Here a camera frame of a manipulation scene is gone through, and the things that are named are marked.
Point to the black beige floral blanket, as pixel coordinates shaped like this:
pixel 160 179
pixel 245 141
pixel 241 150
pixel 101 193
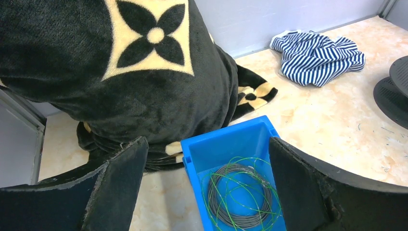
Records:
pixel 125 69

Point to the blue plastic bin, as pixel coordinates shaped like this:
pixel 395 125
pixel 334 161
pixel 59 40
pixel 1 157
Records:
pixel 231 176

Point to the black cable spool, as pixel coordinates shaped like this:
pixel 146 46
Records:
pixel 391 93

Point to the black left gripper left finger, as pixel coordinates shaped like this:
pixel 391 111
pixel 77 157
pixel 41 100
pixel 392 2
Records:
pixel 98 196

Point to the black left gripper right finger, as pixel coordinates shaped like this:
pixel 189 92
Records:
pixel 318 196

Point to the blue white striped cloth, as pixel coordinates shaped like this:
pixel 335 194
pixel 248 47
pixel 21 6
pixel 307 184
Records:
pixel 310 58

